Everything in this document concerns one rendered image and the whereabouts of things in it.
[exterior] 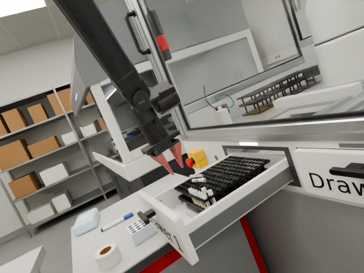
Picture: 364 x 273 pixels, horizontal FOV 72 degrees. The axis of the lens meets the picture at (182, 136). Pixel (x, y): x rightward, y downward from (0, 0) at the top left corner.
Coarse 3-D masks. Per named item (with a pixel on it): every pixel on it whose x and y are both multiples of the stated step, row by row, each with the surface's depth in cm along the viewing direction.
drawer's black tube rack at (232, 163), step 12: (216, 168) 77; (228, 168) 72; (240, 168) 69; (252, 168) 65; (264, 168) 67; (216, 180) 68; (228, 180) 64; (240, 180) 68; (216, 192) 60; (228, 192) 64; (192, 204) 66
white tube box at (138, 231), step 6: (138, 222) 86; (126, 228) 85; (132, 228) 83; (138, 228) 82; (144, 228) 80; (150, 228) 81; (132, 234) 79; (138, 234) 79; (144, 234) 80; (150, 234) 81; (132, 240) 82; (138, 240) 79
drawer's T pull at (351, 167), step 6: (330, 168) 47; (336, 168) 47; (342, 168) 46; (348, 168) 45; (354, 168) 44; (360, 168) 44; (336, 174) 47; (342, 174) 46; (348, 174) 45; (354, 174) 44; (360, 174) 43
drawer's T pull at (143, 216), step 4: (140, 212) 63; (144, 212) 62; (148, 212) 61; (152, 212) 61; (140, 216) 61; (144, 216) 60; (148, 216) 60; (152, 216) 61; (144, 220) 58; (148, 220) 58
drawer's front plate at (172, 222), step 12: (144, 192) 72; (144, 204) 71; (156, 204) 60; (156, 216) 62; (168, 216) 51; (156, 228) 70; (168, 228) 55; (180, 228) 49; (168, 240) 62; (180, 240) 50; (180, 252) 55; (192, 252) 50; (192, 264) 50
